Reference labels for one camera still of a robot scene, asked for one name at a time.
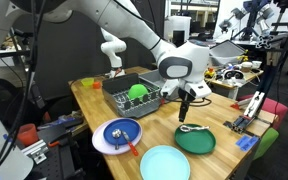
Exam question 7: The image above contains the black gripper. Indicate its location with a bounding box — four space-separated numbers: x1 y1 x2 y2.
178 87 196 123

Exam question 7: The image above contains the dark green plate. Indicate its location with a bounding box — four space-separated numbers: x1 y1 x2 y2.
174 123 217 155

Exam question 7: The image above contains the dark blue plate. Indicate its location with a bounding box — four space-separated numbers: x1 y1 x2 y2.
103 118 142 147

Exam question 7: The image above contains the light blue plate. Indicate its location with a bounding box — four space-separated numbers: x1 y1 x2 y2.
139 144 191 180

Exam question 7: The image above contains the silver ladle spoon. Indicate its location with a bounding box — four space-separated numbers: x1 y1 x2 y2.
111 128 123 150

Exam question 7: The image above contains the yellow rubber duck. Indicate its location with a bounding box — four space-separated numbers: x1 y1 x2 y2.
206 67 216 78

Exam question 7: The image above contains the grey plastic bin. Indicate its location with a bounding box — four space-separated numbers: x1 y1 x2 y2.
138 68 170 91

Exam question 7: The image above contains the bright green bowl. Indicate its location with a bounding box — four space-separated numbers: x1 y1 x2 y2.
127 83 150 100

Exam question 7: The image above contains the black white headset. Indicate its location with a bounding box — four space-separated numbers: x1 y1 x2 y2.
222 68 247 81

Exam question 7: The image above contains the blue tape patch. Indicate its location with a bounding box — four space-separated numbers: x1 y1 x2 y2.
235 134 260 152

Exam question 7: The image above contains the white red hand tool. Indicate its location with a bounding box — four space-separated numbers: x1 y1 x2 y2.
243 90 266 118

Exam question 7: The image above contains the wooden background desk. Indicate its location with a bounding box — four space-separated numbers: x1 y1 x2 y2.
203 68 265 101

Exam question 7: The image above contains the tilted grey storage bin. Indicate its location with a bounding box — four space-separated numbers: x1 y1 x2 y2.
209 39 247 66

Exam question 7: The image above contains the green chair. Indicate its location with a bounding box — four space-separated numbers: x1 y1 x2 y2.
252 127 280 161

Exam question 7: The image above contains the pink chair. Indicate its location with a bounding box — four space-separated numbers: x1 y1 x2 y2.
237 94 288 131

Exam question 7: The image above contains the yellow green bowl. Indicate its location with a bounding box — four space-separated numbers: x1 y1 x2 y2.
80 77 95 88

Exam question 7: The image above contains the red plastic cup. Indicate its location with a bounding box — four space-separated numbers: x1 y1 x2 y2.
17 123 39 147

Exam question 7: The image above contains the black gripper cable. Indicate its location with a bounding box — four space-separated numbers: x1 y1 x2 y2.
162 94 213 108

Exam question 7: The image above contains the grey wire dish rack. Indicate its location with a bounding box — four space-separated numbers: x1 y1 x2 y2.
101 72 163 119

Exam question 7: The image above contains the red handled knife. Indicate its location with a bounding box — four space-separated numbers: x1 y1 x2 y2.
121 130 140 157

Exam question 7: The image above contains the black camera stand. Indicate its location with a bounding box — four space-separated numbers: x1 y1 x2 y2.
223 21 288 134

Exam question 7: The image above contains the aluminium profile bracket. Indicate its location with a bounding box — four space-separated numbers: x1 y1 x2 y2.
21 139 50 165

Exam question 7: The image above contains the black cable bundle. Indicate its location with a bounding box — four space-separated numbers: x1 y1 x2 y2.
0 0 43 180

